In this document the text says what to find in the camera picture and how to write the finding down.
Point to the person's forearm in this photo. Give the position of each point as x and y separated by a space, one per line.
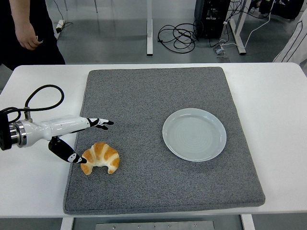
20 12

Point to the grey fabric mat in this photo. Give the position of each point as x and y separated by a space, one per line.
144 95

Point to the white table leg with foot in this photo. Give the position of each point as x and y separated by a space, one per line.
238 38

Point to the white straight table leg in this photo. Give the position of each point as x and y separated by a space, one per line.
149 28

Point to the black computer tower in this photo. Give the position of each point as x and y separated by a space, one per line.
211 21

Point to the white table support leg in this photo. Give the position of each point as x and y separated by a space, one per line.
248 222
66 224

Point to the pale blue round plate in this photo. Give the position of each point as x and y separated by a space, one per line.
194 136

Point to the white garment with black stripes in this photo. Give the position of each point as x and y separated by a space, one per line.
295 40

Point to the person's hand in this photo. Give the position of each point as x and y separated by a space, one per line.
27 38

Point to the person's legs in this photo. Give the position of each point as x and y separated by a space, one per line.
283 9

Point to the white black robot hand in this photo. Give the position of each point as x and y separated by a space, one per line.
62 123

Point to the white power strip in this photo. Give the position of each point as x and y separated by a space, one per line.
60 25

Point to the small grey floor adapter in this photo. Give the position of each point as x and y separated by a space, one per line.
219 51

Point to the person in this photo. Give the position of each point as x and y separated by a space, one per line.
45 43

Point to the golden croissant bread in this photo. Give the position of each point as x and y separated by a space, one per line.
99 153

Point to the grey metal plate with screws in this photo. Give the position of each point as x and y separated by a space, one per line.
153 225

